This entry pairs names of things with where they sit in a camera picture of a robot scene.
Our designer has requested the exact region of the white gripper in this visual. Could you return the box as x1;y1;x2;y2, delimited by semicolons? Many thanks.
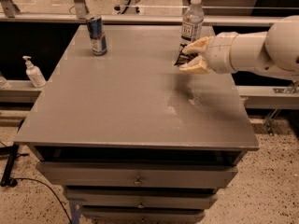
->
179;32;238;75

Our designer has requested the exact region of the black rxbar chocolate wrapper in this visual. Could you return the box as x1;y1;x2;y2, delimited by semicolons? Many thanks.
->
174;43;197;66

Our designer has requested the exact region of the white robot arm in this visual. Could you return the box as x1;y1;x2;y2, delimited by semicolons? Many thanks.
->
176;16;299;80

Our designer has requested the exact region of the clear plastic water bottle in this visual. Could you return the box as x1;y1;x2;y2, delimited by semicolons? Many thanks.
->
179;0;204;49

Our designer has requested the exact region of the white pump dispenser bottle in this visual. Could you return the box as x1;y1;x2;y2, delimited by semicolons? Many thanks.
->
22;56;46;88

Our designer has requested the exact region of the blue silver energy drink can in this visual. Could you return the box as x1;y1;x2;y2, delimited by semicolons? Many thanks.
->
86;14;107;56

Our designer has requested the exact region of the grey drawer cabinet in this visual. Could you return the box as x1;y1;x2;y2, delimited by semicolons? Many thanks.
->
13;24;260;224

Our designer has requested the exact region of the top grey drawer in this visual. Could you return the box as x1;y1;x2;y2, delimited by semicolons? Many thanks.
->
36;161;237;189

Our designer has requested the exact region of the grey drawer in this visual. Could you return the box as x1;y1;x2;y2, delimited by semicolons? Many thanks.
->
36;161;237;189
64;188;217;209
80;207;205;223

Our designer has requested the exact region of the middle grey drawer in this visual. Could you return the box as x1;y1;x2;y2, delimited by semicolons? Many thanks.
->
64;188;217;209

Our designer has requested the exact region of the bottom grey drawer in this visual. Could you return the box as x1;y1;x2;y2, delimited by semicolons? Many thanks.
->
80;207;205;223

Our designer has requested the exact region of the black stand leg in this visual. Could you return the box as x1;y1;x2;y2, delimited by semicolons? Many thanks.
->
0;142;19;188

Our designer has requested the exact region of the metal clamp bracket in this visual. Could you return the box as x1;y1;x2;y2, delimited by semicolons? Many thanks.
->
263;80;299;136

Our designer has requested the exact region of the black floor cable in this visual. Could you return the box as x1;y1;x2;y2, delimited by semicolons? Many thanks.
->
8;176;73;224

